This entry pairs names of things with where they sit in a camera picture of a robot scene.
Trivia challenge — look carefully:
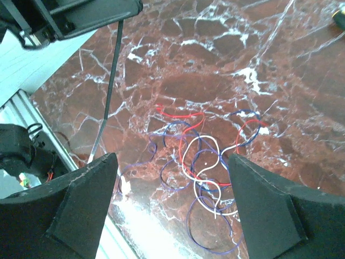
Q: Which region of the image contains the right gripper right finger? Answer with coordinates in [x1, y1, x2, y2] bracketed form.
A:
[229, 154, 344, 258]

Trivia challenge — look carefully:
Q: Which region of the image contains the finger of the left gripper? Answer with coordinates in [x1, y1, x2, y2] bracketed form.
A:
[34, 0, 143, 40]

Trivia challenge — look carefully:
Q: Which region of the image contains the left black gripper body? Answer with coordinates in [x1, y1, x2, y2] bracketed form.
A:
[1, 1, 62, 50]

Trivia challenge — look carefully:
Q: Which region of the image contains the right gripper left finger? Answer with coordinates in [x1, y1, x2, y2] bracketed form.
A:
[1, 153, 118, 258]

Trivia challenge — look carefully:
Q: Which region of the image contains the black zip tie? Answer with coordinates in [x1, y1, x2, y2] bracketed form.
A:
[87, 21, 124, 163]

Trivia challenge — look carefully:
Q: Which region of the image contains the purple wire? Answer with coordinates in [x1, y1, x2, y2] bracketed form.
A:
[117, 133, 243, 255]

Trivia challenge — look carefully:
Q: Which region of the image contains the blue wire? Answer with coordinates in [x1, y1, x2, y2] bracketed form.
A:
[160, 109, 261, 193]

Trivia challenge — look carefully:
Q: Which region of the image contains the red wire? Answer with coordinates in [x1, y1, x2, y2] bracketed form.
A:
[155, 104, 269, 187]

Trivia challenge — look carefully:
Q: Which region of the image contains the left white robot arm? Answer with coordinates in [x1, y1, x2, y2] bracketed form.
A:
[1, 1, 143, 182]

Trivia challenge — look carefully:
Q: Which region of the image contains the small circuit board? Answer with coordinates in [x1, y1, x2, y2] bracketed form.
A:
[19, 173, 31, 188]

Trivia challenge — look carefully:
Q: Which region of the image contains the black yellow screwdriver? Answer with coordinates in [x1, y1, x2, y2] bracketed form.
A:
[332, 9, 345, 30]

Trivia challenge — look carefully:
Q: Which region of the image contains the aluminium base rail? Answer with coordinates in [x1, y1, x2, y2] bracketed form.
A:
[1, 90, 78, 172]

